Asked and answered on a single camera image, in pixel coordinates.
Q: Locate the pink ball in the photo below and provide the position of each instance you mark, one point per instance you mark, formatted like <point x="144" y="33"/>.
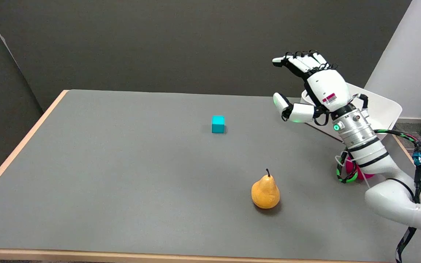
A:
<point x="353" y="170"/>

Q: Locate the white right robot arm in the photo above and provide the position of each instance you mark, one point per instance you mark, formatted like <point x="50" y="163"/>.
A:
<point x="375" y="157"/>

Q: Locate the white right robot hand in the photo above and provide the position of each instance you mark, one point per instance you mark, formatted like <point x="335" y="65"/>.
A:
<point x="325" y="87"/>

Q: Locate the yellow pear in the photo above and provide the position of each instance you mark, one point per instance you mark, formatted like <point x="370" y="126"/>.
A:
<point x="265" y="193"/>

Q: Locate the teal cube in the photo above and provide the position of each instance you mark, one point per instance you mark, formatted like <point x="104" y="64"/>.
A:
<point x="217" y="124"/>

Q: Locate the white plastic bin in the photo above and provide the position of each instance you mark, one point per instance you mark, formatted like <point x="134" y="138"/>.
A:
<point x="378" y="109"/>

